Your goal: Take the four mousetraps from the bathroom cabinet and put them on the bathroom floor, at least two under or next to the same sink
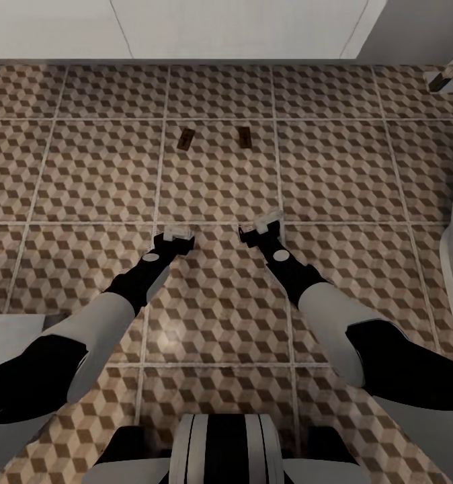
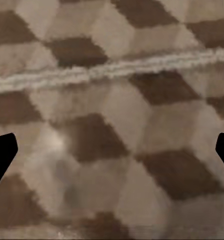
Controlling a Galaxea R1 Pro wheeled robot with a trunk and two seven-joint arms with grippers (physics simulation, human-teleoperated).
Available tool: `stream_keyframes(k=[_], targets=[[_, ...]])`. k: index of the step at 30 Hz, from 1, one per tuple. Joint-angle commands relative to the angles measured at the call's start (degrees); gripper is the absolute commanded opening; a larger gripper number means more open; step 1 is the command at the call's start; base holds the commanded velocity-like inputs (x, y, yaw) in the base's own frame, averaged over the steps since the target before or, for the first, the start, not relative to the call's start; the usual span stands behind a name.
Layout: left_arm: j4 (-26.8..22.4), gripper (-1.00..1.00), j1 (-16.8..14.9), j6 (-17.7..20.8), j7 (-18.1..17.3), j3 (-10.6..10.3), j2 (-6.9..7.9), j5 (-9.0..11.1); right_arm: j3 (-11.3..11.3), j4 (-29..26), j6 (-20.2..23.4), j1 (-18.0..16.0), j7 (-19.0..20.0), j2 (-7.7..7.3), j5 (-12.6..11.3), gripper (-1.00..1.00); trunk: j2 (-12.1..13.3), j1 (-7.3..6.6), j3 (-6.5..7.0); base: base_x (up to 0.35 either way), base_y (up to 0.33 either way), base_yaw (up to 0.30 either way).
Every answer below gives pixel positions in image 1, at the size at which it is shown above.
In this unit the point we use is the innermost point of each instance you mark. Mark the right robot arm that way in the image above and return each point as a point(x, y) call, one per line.
point(412, 384)

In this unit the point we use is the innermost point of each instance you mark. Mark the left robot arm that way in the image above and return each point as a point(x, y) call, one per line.
point(63, 363)

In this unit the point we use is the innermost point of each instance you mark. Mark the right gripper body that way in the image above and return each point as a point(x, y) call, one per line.
point(253, 238)

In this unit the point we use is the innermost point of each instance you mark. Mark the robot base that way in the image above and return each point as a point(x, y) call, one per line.
point(329, 461)

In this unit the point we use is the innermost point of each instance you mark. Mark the robot trunk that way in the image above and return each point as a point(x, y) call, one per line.
point(226, 449)

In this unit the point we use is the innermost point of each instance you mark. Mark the mousetrap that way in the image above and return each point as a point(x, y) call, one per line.
point(186, 138)
point(244, 137)

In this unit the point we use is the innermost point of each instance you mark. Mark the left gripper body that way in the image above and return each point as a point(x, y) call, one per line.
point(177, 246)

